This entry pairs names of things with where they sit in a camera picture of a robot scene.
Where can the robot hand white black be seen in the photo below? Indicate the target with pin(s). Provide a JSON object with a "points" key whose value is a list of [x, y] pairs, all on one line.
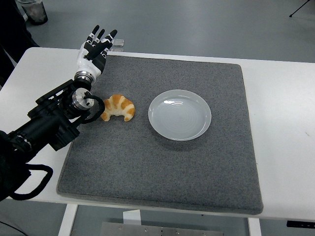
{"points": [[86, 62]]}

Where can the croissant bread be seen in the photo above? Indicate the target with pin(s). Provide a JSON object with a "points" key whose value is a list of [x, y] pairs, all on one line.
{"points": [[118, 107]]}

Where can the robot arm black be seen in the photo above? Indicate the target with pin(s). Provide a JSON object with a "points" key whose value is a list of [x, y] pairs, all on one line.
{"points": [[41, 125]]}

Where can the white round plate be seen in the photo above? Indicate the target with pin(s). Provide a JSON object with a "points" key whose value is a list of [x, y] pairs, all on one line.
{"points": [[179, 115]]}

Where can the grey metal plate with screws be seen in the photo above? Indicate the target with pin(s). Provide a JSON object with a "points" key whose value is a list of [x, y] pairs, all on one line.
{"points": [[152, 229]]}

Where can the small clear plastic box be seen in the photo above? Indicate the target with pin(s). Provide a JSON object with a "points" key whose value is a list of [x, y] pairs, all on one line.
{"points": [[118, 42], [117, 49]]}

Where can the dark waste bin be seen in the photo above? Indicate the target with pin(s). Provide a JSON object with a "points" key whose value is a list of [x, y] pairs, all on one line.
{"points": [[35, 12]]}

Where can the grey felt mat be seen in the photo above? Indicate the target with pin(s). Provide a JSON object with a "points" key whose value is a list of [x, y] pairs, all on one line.
{"points": [[147, 167]]}

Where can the white table leg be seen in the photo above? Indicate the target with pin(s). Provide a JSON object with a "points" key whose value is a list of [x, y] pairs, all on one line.
{"points": [[254, 227], [67, 221]]}

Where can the black tripod leg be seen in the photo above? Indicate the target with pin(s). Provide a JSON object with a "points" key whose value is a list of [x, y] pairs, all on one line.
{"points": [[299, 9]]}

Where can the black table control panel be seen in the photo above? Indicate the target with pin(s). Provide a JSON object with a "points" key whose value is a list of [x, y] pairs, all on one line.
{"points": [[300, 224]]}

